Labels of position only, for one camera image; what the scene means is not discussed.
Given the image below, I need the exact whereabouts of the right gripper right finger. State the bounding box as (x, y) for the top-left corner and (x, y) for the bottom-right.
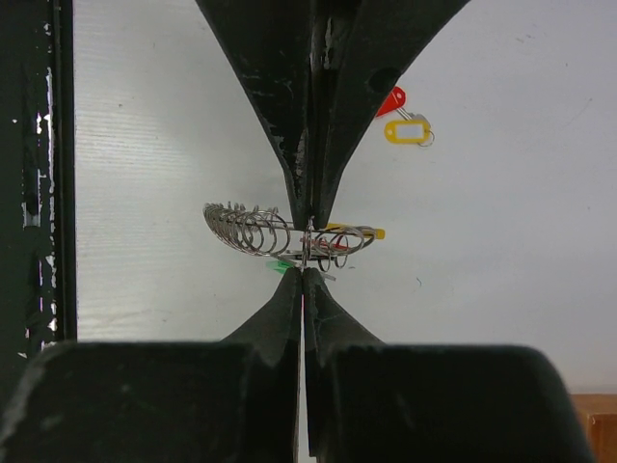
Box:
(303, 269), (594, 462)

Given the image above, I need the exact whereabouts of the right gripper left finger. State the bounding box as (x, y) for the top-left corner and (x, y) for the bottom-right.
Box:
(1, 269), (303, 462)

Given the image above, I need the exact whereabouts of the wooden compartment tray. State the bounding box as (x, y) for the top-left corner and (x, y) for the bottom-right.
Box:
(571, 394), (617, 463)

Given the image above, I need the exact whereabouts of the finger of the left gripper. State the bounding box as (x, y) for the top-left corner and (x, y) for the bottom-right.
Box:
(310, 0), (468, 225)
(198, 0), (313, 222)

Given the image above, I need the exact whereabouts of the yellow key tag with ring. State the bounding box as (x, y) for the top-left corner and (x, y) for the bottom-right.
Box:
(384, 120), (435, 147)

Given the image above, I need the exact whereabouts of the red key tag with key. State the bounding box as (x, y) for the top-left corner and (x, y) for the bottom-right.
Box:
(375, 86), (426, 121)

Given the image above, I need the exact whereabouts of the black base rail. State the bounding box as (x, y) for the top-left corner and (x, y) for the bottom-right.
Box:
(1, 1), (77, 395)

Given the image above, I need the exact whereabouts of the green key tag with key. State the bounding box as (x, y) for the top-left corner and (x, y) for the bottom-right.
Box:
(266, 259), (336, 282)

